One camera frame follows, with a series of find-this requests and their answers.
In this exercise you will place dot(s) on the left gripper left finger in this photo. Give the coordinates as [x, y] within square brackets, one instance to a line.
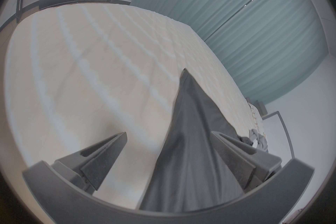
[98, 165]

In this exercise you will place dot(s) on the grey bedside table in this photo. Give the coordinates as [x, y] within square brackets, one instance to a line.
[262, 107]

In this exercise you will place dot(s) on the black T-shirt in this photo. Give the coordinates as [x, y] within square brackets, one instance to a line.
[189, 152]

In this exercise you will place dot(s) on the white printed pillow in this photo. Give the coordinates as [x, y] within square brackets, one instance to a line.
[256, 118]

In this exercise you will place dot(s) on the pile of clothes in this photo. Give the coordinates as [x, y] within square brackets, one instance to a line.
[258, 140]

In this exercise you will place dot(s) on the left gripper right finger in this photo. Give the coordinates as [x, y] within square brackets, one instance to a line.
[236, 160]

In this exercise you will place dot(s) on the bed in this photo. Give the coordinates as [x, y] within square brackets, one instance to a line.
[91, 73]

